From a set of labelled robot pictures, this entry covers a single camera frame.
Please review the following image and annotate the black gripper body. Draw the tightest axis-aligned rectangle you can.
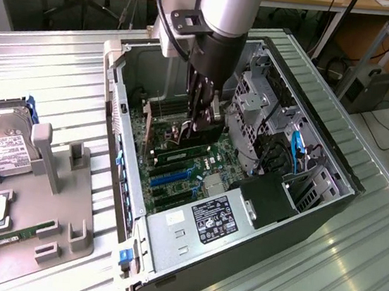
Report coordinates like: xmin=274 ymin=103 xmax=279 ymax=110
xmin=185 ymin=26 xmax=249 ymax=96

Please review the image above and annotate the black graphics card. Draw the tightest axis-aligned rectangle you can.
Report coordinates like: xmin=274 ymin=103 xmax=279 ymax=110
xmin=140 ymin=99 xmax=227 ymax=156

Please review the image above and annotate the black RAM slot bank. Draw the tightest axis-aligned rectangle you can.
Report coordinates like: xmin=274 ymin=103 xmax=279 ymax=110
xmin=147 ymin=92 xmax=190 ymax=118

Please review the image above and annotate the silver disk bay cage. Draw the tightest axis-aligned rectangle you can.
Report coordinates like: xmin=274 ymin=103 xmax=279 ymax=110
xmin=221 ymin=68 xmax=297 ymax=179

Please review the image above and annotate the thin locking lever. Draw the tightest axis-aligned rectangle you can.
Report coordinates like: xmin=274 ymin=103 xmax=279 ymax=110
xmin=152 ymin=89 xmax=166 ymax=120

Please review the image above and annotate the green motherboard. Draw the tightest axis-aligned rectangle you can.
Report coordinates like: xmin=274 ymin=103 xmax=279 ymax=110
xmin=115 ymin=87 xmax=254 ymax=226

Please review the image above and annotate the CPU socket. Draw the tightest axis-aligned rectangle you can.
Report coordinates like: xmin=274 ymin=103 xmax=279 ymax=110
xmin=161 ymin=122 xmax=184 ymax=147

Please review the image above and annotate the RAM stick with black chips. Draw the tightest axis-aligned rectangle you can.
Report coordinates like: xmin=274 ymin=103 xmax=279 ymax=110
xmin=151 ymin=137 xmax=211 ymax=172

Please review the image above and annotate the silver chipset heatsink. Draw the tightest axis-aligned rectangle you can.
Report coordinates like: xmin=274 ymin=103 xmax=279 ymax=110
xmin=202 ymin=173 xmax=229 ymax=198

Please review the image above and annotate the black expansion slot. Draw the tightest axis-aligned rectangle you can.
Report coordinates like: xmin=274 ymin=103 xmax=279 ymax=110
xmin=147 ymin=156 xmax=193 ymax=184
xmin=152 ymin=183 xmax=197 ymax=214

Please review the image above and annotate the blue expansion slot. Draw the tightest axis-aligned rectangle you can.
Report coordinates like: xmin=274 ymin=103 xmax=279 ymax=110
xmin=149 ymin=163 xmax=195 ymax=192

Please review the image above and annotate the black air shroud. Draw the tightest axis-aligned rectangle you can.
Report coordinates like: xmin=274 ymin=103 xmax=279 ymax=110
xmin=224 ymin=167 xmax=307 ymax=236

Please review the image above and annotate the grey power supply unit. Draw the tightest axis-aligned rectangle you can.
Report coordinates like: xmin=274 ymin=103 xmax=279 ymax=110
xmin=140 ymin=177 xmax=261 ymax=284

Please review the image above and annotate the black box device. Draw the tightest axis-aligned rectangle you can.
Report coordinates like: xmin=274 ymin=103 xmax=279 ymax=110
xmin=338 ymin=63 xmax=389 ymax=119

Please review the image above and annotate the black open PC case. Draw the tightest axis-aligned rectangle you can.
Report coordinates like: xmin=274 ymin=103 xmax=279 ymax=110
xmin=73 ymin=16 xmax=383 ymax=291

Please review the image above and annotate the blue case latch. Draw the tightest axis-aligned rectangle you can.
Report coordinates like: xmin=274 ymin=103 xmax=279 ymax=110
xmin=117 ymin=247 xmax=133 ymax=266

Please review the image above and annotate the grey parts rack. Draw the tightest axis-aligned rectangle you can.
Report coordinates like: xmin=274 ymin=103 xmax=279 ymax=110
xmin=0 ymin=117 xmax=110 ymax=291

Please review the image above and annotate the green RAM stick with label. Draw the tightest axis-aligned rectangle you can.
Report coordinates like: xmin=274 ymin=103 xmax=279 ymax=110
xmin=0 ymin=213 xmax=57 ymax=260

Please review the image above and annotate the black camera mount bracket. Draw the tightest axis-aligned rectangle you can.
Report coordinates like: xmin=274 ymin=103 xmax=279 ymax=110
xmin=168 ymin=7 xmax=216 ymax=40

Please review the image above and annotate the blue flat wire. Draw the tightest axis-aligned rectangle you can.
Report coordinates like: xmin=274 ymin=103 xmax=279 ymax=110
xmin=287 ymin=129 xmax=308 ymax=175

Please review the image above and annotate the blue disk bracket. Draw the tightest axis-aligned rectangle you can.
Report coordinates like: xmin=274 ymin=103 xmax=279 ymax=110
xmin=0 ymin=91 xmax=46 ymax=128

